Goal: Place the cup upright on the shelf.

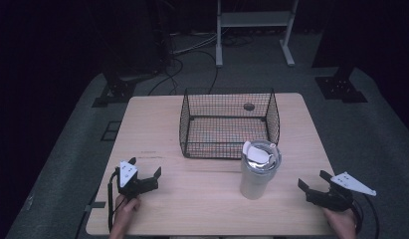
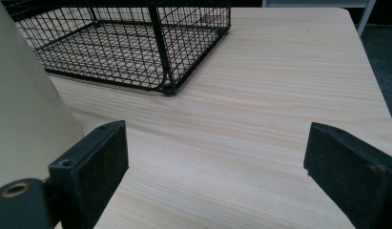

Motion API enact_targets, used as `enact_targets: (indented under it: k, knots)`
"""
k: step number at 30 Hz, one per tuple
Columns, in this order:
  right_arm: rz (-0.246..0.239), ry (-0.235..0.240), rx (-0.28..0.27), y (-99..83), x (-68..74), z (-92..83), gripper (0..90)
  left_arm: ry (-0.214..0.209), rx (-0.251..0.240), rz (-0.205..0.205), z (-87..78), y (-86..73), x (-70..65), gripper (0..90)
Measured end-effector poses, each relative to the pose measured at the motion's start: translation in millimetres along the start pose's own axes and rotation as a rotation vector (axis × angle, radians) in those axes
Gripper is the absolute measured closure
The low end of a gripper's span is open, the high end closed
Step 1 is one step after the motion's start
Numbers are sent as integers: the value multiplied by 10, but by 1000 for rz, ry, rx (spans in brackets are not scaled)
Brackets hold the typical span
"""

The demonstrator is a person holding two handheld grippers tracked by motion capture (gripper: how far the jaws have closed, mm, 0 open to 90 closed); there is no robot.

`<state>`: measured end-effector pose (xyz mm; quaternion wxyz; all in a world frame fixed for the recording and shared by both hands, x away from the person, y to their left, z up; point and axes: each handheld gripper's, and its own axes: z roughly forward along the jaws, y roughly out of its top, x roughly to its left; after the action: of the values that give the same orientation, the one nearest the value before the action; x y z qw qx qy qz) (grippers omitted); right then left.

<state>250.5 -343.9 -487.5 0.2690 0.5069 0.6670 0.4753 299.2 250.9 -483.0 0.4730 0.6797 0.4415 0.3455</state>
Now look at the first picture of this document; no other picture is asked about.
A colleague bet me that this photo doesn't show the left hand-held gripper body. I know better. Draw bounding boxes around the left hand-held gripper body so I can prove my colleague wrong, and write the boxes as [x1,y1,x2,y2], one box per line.
[114,160,159,200]

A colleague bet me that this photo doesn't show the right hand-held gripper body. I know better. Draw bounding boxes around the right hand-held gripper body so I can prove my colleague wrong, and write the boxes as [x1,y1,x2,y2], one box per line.
[306,171,377,213]

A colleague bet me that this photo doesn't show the person's right hand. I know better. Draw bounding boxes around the person's right hand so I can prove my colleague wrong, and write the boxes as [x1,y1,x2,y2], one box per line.
[322,207,358,239]

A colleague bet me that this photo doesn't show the person's left hand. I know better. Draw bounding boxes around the person's left hand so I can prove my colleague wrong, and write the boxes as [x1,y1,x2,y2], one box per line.
[113,194,142,230]

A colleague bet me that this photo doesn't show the black tape square marking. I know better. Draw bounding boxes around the black tape square marking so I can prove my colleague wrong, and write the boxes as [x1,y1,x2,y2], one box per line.
[100,120,122,142]

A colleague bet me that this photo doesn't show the grey tape strip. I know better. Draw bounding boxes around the grey tape strip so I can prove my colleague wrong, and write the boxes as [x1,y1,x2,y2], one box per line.
[84,200,107,213]

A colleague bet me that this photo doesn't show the grey tumbler with clear lid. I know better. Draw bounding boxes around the grey tumbler with clear lid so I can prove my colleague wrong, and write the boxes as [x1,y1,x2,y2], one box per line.
[239,138,283,201]

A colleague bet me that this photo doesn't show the black stand base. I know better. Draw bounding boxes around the black stand base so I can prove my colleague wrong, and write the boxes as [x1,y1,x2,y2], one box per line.
[91,68,137,109]
[313,64,369,105]

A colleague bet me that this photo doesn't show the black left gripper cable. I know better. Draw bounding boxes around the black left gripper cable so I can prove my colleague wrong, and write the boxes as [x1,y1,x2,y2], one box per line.
[106,168,122,232]

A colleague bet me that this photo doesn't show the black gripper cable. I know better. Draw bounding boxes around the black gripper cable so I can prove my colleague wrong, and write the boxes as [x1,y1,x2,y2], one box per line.
[106,168,122,232]
[351,193,381,239]

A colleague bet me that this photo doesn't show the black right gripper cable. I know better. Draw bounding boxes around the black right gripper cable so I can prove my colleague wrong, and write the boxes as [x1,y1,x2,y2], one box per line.
[351,193,381,239]

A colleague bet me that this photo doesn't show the black wire mesh basket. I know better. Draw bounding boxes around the black wire mesh basket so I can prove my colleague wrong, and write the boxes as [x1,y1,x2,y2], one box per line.
[178,87,282,160]

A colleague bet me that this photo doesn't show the black floor cable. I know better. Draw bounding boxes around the black floor cable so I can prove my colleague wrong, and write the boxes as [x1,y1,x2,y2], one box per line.
[146,57,185,97]
[190,49,220,95]

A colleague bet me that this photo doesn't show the white floor cables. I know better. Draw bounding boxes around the white floor cables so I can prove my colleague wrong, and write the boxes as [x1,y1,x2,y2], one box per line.
[169,31,224,57]

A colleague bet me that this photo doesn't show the white metal stand frame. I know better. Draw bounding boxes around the white metal stand frame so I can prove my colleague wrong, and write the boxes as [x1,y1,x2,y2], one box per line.
[215,0,300,69]

